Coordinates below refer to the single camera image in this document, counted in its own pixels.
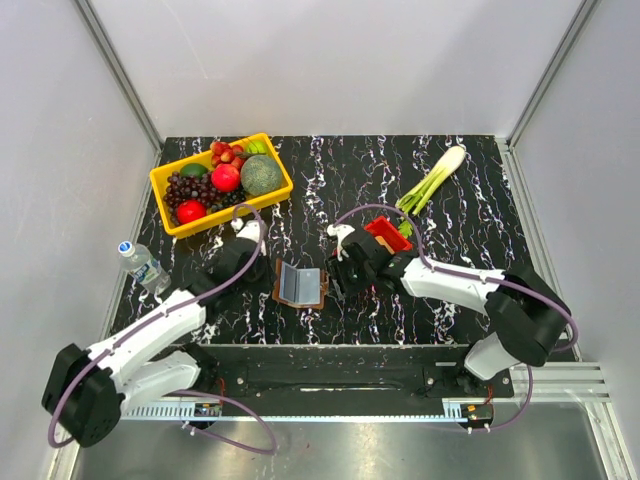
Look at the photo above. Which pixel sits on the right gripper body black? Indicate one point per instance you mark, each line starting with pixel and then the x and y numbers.
pixel 349 278

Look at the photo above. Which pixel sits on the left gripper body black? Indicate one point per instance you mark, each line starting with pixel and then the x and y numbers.
pixel 262 274

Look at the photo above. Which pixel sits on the red plastic card box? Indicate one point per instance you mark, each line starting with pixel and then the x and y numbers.
pixel 382 226

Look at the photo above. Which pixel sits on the grey silver credit card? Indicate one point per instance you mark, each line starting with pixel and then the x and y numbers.
pixel 309 286

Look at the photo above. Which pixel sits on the brown leather card holder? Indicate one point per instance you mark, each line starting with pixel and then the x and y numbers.
pixel 296 305

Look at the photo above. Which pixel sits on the light blue credit card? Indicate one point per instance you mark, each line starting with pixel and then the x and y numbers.
pixel 288 283

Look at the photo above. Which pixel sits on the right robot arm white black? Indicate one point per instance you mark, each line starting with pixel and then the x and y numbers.
pixel 527 316

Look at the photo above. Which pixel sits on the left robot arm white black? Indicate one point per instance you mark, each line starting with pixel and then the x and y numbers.
pixel 135 346

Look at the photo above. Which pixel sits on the red apple lower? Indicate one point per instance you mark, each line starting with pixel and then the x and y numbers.
pixel 190 211

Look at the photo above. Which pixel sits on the red apple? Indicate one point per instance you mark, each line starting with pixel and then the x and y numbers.
pixel 190 211
pixel 226 178

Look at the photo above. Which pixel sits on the clear plastic water bottle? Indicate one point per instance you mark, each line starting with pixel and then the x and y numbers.
pixel 137 261

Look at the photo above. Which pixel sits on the green celery stalk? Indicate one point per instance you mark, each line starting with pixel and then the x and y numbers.
pixel 413 202

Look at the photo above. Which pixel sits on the dark purple grape bunch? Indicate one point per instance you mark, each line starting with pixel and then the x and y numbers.
pixel 180 189

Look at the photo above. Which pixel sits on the red apple upper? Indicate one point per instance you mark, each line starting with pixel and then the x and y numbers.
pixel 226 178

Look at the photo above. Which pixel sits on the dark green avocado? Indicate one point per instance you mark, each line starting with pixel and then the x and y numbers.
pixel 193 170

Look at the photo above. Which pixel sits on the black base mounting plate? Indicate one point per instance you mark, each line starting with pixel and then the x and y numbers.
pixel 431 380

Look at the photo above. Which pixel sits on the black marble pattern mat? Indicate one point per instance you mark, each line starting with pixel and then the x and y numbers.
pixel 471 220

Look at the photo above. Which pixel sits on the green cantaloupe melon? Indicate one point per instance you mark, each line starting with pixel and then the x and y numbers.
pixel 261 175

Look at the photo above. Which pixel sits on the red lychee cluster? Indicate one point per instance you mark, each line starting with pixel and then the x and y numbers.
pixel 223 153

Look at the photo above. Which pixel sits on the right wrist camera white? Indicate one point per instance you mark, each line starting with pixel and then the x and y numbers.
pixel 340 232

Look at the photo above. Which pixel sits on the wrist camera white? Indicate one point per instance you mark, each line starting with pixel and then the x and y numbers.
pixel 340 232
pixel 253 230

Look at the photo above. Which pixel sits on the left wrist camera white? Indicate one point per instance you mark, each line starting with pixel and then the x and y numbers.
pixel 253 230

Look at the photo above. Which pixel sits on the aluminium frame rail front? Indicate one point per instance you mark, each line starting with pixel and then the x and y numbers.
pixel 575 382

